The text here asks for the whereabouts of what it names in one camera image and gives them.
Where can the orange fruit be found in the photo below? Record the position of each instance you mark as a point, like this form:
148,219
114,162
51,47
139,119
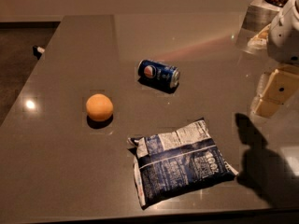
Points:
99,107

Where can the silver metal box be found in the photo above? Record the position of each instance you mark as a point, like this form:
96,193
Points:
258,15

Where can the blue white snack bag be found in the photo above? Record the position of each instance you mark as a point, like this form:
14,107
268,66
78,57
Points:
170,164

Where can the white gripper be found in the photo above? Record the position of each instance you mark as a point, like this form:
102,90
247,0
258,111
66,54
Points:
284,36

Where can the blue pepsi can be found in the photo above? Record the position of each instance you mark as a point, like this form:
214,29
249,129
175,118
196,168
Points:
161,74

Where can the small black white object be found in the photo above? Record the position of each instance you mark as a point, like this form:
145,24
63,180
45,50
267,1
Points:
38,51

